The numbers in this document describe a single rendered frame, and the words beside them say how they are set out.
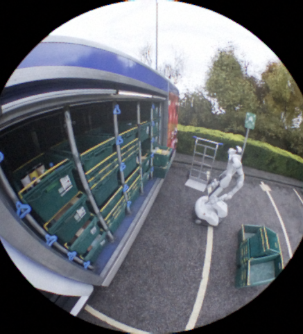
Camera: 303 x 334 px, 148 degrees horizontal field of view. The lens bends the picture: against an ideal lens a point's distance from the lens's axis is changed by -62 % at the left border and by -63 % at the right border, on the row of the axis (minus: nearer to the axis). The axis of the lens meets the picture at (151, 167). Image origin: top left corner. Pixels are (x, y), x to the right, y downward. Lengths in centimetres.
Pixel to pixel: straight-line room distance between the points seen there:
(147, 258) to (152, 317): 102
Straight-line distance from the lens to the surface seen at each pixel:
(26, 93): 59
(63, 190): 80
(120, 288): 204
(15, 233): 59
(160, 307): 202
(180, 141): 463
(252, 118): 465
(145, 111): 194
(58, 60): 60
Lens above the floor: 199
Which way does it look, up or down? 31 degrees down
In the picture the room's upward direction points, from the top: straight up
